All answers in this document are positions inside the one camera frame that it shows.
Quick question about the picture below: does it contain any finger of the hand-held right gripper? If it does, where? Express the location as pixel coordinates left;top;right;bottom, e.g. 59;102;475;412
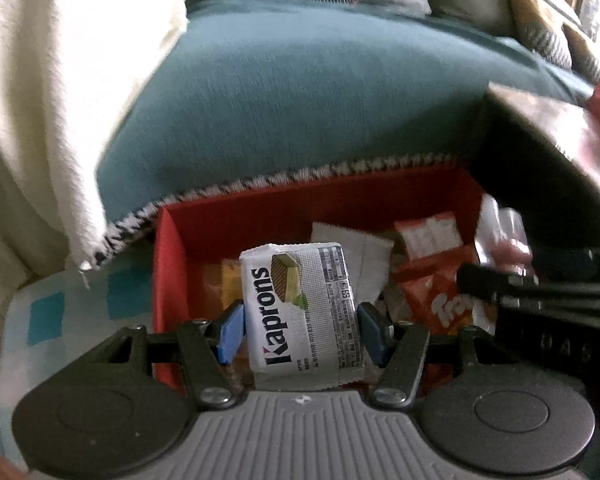
527;247;600;286
456;261;600;322

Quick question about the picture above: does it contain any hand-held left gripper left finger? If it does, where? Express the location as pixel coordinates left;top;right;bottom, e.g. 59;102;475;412
77;300;247;409

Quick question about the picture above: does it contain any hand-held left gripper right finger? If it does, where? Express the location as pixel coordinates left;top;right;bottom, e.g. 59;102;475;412
356;302;523;409

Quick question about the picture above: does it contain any white wafer packet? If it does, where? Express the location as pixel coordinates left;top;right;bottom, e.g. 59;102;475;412
239;241;367;392

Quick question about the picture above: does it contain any red cardboard box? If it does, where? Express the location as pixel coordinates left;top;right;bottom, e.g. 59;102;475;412
151;166;487;392

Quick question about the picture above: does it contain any round glossy table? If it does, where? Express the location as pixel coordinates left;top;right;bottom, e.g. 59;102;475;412
471;81;600;262

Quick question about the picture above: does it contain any blue checked cloth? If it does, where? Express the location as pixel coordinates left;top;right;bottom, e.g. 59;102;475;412
0;259;157;463

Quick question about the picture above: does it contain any patterned throw pillow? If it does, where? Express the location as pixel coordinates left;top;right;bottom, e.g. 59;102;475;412
504;0;574;69
561;24;600;82

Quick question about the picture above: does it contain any teal sofa cushion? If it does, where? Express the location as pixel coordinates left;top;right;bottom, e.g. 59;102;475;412
94;0;597;263

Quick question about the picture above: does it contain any white blanket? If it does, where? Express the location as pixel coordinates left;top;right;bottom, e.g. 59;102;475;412
0;0;192;275

